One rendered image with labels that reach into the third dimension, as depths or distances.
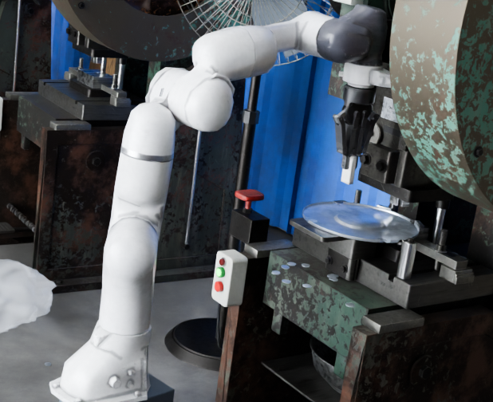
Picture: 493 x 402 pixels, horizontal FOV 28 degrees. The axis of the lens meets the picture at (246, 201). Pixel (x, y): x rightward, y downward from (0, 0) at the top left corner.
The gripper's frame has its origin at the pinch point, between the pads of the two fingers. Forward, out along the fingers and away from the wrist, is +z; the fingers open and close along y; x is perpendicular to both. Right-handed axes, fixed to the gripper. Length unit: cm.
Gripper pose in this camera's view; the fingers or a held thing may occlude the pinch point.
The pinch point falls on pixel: (349, 168)
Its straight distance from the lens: 240.6
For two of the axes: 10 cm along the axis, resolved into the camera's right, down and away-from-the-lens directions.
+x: 5.7, 3.1, -7.7
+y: -8.2, 0.9, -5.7
